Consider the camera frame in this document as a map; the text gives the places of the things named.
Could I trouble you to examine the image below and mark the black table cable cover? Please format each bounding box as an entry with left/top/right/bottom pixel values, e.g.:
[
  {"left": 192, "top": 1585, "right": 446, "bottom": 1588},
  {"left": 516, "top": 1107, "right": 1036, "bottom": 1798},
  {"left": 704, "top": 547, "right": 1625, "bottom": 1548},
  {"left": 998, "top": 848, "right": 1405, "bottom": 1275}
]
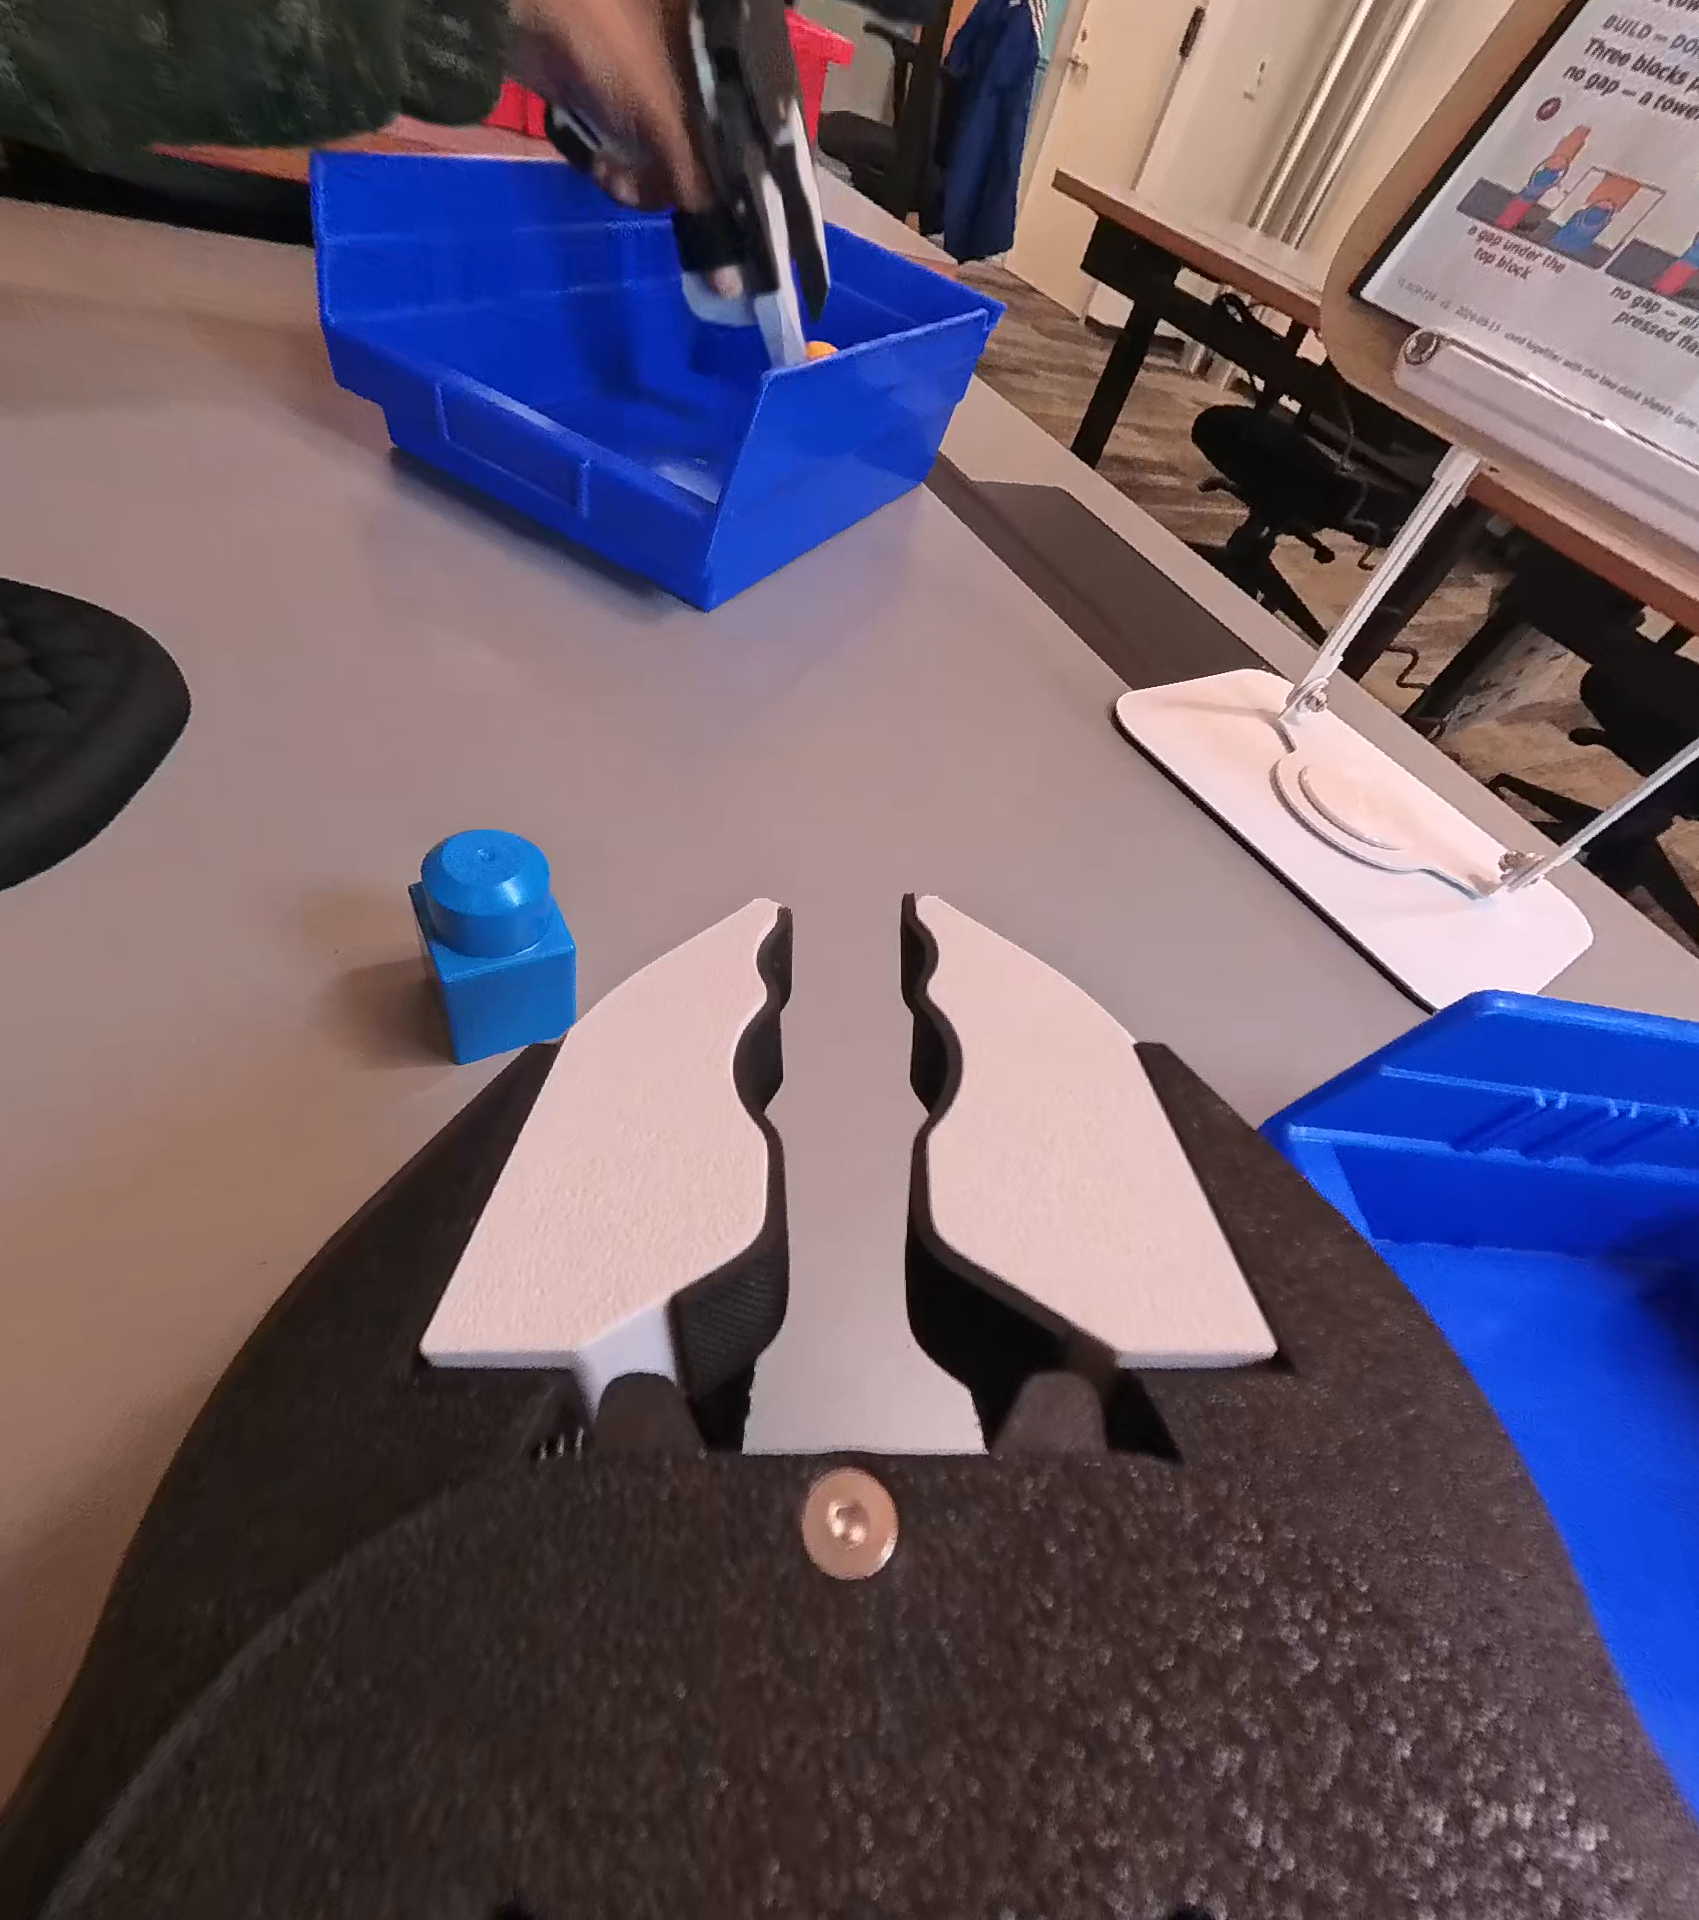
[{"left": 928, "top": 454, "right": 1337, "bottom": 696}]

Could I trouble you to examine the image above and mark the blue plastic bin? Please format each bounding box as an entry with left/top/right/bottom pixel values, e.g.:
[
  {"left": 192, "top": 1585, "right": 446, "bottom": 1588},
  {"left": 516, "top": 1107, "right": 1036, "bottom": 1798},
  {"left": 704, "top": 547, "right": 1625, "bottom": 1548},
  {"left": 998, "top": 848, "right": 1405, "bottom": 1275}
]
[
  {"left": 310, "top": 143, "right": 1008, "bottom": 614},
  {"left": 1261, "top": 991, "right": 1699, "bottom": 1920}
]

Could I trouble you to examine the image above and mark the white document stand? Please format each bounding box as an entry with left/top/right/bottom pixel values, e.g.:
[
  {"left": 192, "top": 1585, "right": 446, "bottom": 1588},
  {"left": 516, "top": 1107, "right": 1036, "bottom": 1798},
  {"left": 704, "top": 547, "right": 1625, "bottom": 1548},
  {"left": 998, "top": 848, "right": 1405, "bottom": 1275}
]
[{"left": 1115, "top": 0, "right": 1699, "bottom": 1014}]

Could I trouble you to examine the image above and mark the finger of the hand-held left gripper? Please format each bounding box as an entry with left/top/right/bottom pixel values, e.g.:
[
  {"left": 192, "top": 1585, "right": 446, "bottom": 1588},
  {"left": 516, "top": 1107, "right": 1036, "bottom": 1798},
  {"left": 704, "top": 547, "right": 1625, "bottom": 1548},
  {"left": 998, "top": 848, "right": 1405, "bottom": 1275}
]
[{"left": 756, "top": 225, "right": 814, "bottom": 371}]

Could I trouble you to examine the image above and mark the red plastic bin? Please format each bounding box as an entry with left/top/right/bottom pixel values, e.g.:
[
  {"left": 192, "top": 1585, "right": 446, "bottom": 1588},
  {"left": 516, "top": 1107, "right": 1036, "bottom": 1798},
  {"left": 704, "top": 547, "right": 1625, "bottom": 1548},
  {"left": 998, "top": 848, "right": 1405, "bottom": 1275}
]
[{"left": 486, "top": 7, "right": 858, "bottom": 140}]

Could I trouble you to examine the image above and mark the printed instruction poster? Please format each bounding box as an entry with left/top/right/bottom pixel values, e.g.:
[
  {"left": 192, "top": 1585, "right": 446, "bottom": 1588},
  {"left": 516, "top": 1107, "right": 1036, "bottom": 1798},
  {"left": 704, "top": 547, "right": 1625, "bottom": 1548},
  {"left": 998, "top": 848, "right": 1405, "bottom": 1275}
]
[{"left": 1351, "top": 0, "right": 1699, "bottom": 491}]

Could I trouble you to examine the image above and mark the person's left hand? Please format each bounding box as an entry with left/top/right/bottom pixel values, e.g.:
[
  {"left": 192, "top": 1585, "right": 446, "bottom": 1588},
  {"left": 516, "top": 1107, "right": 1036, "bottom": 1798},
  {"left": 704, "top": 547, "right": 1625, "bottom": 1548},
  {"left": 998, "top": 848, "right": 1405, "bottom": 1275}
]
[{"left": 504, "top": 0, "right": 732, "bottom": 217}]

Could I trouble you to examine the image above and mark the grey table with wooden edge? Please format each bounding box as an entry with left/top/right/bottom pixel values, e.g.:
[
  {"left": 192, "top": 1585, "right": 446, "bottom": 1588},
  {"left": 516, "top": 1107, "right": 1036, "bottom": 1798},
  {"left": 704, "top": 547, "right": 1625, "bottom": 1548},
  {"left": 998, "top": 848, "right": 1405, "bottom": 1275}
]
[{"left": 144, "top": 113, "right": 552, "bottom": 191}]

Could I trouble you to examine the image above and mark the blue jacket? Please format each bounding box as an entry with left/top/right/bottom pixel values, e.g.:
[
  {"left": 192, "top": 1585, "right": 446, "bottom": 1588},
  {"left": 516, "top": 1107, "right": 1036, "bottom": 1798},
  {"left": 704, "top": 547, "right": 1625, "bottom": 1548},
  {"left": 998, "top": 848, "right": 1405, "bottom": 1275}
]
[{"left": 940, "top": 0, "right": 1044, "bottom": 264}]

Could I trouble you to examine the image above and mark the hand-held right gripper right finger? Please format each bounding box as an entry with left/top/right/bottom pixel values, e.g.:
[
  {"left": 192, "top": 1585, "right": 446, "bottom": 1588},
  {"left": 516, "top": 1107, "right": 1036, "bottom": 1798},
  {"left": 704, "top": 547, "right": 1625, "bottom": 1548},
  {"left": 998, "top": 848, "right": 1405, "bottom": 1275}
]
[{"left": 902, "top": 894, "right": 1279, "bottom": 1429}]

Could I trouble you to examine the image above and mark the wooden background desk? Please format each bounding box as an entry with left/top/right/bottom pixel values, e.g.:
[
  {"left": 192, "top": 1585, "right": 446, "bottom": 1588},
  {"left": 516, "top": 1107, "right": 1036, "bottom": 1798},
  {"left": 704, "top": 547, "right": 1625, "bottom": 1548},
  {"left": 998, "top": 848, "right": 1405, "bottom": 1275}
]
[{"left": 1052, "top": 165, "right": 1699, "bottom": 678}]

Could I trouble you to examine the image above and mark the black office chair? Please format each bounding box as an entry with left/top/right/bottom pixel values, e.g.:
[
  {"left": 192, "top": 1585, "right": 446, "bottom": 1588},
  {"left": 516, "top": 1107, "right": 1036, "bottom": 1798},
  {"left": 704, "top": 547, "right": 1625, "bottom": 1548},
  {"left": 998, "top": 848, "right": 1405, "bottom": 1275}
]
[
  {"left": 1191, "top": 397, "right": 1409, "bottom": 640},
  {"left": 1485, "top": 645, "right": 1699, "bottom": 993},
  {"left": 820, "top": 0, "right": 960, "bottom": 228}
]

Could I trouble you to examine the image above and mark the blue mega block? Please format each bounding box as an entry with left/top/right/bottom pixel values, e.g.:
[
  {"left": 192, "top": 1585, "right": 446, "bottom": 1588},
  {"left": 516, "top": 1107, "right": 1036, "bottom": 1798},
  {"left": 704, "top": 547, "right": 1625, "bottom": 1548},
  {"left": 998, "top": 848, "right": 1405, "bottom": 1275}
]
[{"left": 410, "top": 828, "right": 582, "bottom": 1068}]

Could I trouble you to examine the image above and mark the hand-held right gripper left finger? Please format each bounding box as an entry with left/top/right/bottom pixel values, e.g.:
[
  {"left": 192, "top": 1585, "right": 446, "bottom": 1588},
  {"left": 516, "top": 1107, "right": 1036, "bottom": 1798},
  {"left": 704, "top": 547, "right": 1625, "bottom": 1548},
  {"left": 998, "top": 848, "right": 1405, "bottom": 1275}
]
[{"left": 418, "top": 896, "right": 796, "bottom": 1429}]

